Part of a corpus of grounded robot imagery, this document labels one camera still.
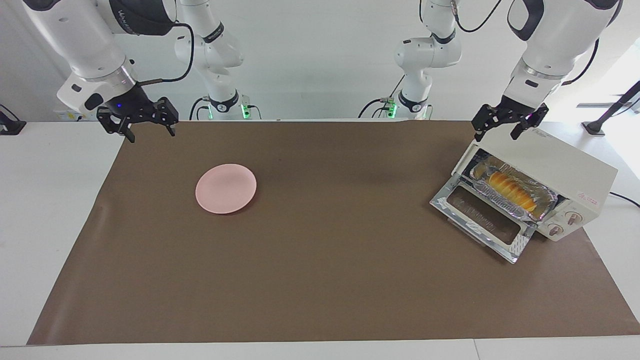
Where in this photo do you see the sliced golden bread loaf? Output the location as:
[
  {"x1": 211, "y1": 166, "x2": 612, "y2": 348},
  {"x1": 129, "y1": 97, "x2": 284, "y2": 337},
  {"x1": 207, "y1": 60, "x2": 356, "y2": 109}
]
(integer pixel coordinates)
[{"x1": 482, "y1": 170, "x2": 543, "y2": 211}]

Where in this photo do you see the aluminium foil tray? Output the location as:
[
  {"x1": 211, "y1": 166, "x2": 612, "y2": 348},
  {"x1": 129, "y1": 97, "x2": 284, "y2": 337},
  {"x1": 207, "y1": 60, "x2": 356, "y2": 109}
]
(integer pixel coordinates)
[{"x1": 470, "y1": 155, "x2": 560, "y2": 222}]

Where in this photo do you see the cream toaster oven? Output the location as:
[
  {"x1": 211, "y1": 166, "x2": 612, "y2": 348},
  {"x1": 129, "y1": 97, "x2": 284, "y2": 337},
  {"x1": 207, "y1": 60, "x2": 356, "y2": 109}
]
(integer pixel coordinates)
[{"x1": 451, "y1": 125, "x2": 619, "y2": 243}]

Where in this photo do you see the glass oven door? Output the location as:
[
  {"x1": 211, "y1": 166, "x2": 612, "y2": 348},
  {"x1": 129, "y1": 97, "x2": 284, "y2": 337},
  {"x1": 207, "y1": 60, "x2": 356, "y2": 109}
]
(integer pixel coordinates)
[{"x1": 430, "y1": 175, "x2": 537, "y2": 265}]

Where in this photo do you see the pink round plate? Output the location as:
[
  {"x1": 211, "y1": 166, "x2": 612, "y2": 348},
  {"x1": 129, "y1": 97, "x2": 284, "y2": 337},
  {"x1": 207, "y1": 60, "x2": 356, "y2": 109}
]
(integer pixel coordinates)
[{"x1": 195, "y1": 163, "x2": 258, "y2": 215}]

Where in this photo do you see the black stand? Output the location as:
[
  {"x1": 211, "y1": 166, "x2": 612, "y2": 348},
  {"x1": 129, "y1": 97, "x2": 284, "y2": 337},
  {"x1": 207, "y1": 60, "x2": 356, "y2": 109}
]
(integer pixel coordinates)
[{"x1": 582, "y1": 80, "x2": 640, "y2": 137}]

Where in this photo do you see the brown table mat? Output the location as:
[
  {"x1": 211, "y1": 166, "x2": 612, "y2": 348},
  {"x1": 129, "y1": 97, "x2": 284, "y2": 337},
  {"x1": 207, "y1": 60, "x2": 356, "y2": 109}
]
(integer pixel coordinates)
[{"x1": 27, "y1": 120, "x2": 640, "y2": 346}]

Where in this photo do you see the black right base cable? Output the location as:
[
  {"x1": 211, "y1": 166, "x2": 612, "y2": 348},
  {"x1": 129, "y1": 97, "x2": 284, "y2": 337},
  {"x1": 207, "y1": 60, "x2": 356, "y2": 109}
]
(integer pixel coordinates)
[{"x1": 189, "y1": 96, "x2": 211, "y2": 121}]

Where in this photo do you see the black base cable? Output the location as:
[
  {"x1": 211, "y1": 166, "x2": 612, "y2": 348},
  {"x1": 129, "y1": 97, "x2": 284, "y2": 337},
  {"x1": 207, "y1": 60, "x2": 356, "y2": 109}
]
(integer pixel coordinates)
[
  {"x1": 189, "y1": 96, "x2": 211, "y2": 121},
  {"x1": 358, "y1": 75, "x2": 407, "y2": 120}
]

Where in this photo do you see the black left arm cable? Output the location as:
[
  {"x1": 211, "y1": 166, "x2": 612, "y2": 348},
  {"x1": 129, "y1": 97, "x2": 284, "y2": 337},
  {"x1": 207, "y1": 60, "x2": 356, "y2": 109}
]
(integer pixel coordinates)
[{"x1": 450, "y1": 0, "x2": 601, "y2": 87}]

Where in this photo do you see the black left base cable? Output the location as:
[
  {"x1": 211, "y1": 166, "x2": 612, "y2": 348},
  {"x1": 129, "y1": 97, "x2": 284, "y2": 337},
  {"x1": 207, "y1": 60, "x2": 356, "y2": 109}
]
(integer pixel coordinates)
[{"x1": 358, "y1": 75, "x2": 407, "y2": 120}]

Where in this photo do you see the black clamp mount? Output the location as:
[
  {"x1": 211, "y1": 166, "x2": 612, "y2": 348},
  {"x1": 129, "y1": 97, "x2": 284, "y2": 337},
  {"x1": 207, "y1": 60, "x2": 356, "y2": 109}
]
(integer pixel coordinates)
[{"x1": 0, "y1": 104, "x2": 27, "y2": 136}]

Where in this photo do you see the black oven power cord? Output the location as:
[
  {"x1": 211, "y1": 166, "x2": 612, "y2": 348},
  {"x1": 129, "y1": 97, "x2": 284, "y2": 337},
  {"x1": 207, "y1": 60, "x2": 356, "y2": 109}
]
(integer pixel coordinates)
[{"x1": 609, "y1": 191, "x2": 640, "y2": 209}]

